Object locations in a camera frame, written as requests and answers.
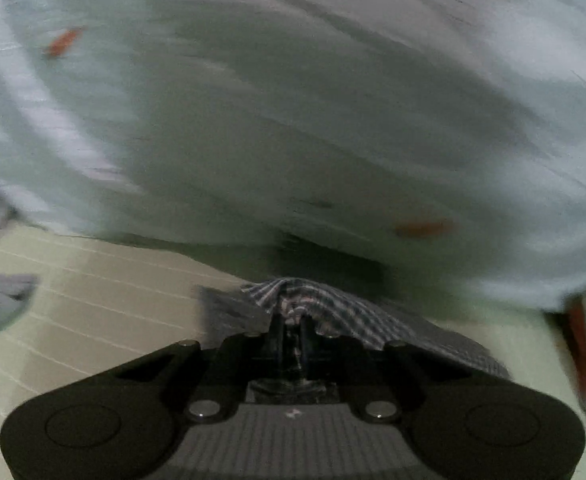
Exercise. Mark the pale carrot print quilt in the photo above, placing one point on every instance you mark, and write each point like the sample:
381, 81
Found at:
273, 110

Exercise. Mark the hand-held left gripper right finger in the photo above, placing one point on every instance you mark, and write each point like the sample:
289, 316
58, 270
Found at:
307, 342

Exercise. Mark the white and orange object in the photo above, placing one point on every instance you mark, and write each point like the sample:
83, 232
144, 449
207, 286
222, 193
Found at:
580, 340

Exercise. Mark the blue white checked shirt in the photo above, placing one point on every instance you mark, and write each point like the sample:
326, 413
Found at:
343, 310

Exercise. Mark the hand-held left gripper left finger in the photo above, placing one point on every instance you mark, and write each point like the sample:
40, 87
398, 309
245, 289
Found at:
277, 342

